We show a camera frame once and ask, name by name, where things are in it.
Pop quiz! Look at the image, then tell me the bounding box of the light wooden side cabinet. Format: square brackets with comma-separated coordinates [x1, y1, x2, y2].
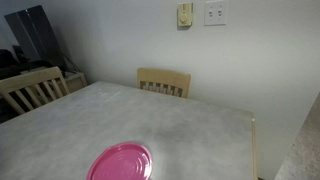
[59, 71, 88, 94]

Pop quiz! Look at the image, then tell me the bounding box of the dark clutter pile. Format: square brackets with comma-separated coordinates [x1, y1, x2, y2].
[0, 48, 22, 80]

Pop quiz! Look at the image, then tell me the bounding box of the white light switch plate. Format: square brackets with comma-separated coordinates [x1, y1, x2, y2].
[203, 0, 229, 27]

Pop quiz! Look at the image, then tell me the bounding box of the black flat screen monitor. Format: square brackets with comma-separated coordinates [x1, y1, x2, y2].
[3, 4, 65, 66]

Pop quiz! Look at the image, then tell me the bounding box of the wooden chair with short slats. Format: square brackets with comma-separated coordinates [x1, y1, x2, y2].
[136, 67, 192, 99]

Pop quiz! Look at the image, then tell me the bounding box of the wooden chair with long slats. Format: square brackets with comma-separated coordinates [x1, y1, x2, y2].
[0, 66, 71, 116]

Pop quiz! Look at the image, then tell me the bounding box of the pink plastic plate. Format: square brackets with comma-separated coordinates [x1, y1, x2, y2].
[85, 141, 154, 180]

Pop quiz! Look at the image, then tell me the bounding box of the black cable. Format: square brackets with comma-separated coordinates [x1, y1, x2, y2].
[62, 52, 80, 73]

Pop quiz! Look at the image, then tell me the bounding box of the speckled grey countertop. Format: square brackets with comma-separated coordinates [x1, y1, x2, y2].
[273, 93, 320, 180]

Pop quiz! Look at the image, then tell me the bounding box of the beige wall thermostat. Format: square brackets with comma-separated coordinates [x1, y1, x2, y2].
[177, 2, 194, 28]

